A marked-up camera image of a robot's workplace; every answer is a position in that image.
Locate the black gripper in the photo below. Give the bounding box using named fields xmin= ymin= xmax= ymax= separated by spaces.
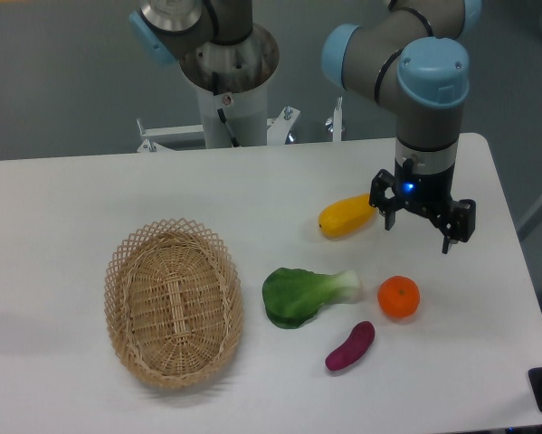
xmin=369 ymin=139 xmax=476 ymax=254

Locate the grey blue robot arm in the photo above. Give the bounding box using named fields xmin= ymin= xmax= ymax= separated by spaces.
xmin=128 ymin=1 xmax=482 ymax=248

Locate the green bok choy vegetable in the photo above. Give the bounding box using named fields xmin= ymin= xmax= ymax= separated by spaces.
xmin=261 ymin=268 xmax=362 ymax=329

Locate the yellow mango fruit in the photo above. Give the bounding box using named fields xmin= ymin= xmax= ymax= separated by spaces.
xmin=318 ymin=193 xmax=376 ymax=239

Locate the orange tangerine fruit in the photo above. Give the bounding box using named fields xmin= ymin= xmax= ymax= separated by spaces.
xmin=377 ymin=276 xmax=420 ymax=319

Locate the purple sweet potato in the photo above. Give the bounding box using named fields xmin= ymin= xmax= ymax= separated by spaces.
xmin=325 ymin=321 xmax=376 ymax=372

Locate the woven wicker basket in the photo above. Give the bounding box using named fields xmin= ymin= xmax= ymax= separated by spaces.
xmin=104 ymin=219 xmax=242 ymax=390

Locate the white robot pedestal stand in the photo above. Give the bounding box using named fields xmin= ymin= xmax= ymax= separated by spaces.
xmin=135 ymin=83 xmax=347 ymax=154

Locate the black cable on pedestal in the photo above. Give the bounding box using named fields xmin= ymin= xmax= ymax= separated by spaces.
xmin=212 ymin=71 xmax=242 ymax=148

